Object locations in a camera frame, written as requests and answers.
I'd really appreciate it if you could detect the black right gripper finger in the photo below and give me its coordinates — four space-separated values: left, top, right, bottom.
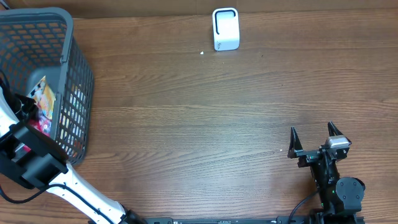
328 121 343 136
288 126 303 153

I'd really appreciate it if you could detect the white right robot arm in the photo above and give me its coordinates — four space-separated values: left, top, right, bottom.
285 121 366 223

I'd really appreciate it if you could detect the yellow snack bag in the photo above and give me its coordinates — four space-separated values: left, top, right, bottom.
27 77 56 120

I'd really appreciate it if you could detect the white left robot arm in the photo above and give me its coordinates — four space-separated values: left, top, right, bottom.
1 73 144 223

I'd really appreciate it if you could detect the grey plastic mesh basket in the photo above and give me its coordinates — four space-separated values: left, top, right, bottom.
1 7 95 165

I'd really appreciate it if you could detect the red purple tissue pack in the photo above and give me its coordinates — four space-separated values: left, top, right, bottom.
29 116 52 136

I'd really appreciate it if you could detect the white barcode scanner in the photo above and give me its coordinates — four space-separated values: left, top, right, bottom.
212 7 240 51

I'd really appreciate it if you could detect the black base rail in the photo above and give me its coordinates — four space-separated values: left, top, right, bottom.
88 216 366 224

